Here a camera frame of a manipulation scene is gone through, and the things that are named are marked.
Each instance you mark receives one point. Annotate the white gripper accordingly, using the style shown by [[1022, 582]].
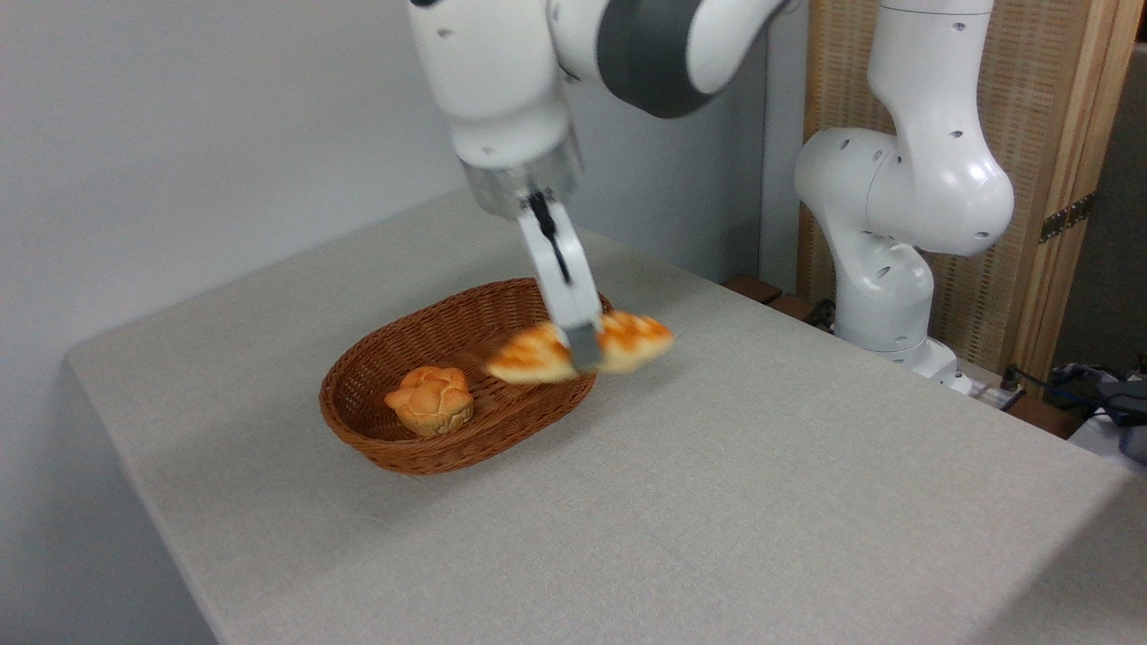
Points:
[[573, 296]]

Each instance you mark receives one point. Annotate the long braided bread loaf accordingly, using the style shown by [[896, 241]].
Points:
[[538, 358]]

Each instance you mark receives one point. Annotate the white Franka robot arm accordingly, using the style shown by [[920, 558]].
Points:
[[914, 188]]

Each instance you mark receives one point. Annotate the brown oval wicker basket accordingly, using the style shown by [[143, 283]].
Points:
[[430, 340]]

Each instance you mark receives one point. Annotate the small round bread roll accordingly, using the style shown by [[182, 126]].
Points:
[[432, 399]]

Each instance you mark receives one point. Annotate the grey tablecloth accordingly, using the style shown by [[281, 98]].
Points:
[[762, 466]]

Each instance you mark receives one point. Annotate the white power strip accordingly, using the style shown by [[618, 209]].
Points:
[[990, 392]]

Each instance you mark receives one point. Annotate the black metal screen hinge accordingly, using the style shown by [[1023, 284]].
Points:
[[1066, 218]]

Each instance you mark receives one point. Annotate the dark grey bag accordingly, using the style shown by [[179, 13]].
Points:
[[1120, 399]]

